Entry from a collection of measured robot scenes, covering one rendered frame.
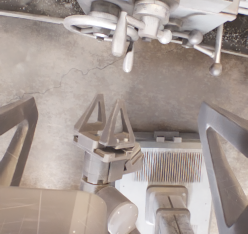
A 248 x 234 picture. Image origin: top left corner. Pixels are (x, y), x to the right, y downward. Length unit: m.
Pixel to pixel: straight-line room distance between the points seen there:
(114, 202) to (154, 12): 0.33
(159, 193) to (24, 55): 1.08
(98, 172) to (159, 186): 0.79
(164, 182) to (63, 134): 0.65
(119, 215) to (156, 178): 0.81
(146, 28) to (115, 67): 0.89
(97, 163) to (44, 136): 1.07
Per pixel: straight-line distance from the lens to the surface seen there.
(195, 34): 0.54
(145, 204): 1.22
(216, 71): 0.68
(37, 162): 1.51
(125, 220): 0.38
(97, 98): 0.41
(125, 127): 0.38
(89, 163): 0.40
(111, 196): 0.38
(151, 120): 1.33
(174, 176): 1.17
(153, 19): 0.44
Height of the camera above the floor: 1.31
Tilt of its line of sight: 82 degrees down
